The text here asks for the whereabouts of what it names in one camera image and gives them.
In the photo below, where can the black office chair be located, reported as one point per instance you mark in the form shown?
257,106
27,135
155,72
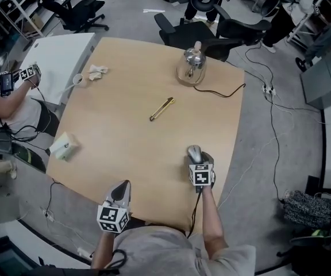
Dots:
76,13
234,39

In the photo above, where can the yellow utility knife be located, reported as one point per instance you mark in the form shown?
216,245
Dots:
162,109

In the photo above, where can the person's left forearm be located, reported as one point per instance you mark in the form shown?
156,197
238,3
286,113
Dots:
102,249

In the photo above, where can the person's right forearm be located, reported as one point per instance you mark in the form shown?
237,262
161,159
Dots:
213,220

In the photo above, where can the steel kettle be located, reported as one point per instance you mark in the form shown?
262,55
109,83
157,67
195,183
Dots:
192,65

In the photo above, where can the person's grey shirt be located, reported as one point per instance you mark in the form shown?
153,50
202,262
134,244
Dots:
159,252

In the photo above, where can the white board on table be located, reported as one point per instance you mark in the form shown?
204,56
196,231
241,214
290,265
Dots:
59,59

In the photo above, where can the white paper cup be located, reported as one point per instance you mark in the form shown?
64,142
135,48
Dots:
79,80

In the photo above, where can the black chest-worn pack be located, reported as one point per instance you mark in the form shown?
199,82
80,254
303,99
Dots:
67,271

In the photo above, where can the speckled black white bag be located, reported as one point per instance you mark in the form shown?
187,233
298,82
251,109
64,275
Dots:
307,210

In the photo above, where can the white tissue box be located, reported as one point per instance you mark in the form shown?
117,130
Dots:
63,147

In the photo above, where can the white shelf rack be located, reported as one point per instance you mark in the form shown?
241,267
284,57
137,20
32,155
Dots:
306,24
16,4

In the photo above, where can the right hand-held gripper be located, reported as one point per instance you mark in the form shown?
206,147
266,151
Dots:
201,175

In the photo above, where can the crumpled white tissue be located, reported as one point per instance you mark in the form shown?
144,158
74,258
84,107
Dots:
98,72

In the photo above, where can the grey computer mouse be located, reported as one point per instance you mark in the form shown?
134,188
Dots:
193,152

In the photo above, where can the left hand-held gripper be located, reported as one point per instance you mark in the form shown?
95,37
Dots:
111,217

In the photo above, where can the white power strip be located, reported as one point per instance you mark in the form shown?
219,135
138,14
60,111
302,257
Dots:
85,252
47,215
269,91

